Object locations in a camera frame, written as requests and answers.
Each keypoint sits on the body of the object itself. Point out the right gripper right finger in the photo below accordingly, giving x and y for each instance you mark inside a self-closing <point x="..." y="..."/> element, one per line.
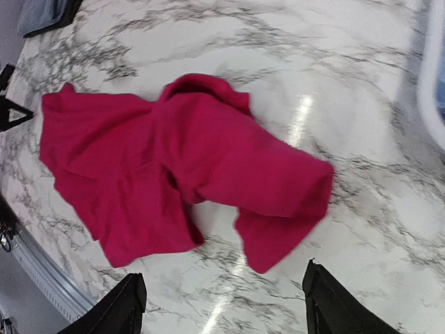
<point x="332" y="309"/>

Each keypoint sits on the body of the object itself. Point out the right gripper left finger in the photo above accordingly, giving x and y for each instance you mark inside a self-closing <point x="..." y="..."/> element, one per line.
<point x="120" y="311"/>

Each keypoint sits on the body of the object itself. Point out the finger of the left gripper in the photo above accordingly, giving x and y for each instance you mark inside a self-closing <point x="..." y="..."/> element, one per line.
<point x="13" y="115"/>
<point x="5" y="76"/>

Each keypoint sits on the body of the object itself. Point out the magenta t-shirt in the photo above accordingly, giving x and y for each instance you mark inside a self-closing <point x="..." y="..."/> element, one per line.
<point x="131" y="169"/>

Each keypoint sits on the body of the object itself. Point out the white plastic laundry basket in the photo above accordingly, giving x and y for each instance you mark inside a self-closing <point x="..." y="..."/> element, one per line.
<point x="427" y="44"/>

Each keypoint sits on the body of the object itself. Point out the folded light blue jeans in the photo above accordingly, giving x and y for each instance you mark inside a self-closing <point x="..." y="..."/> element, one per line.
<point x="39" y="14"/>

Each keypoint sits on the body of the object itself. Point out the folded black garment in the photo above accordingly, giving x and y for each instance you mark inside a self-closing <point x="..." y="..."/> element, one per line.
<point x="66" y="19"/>

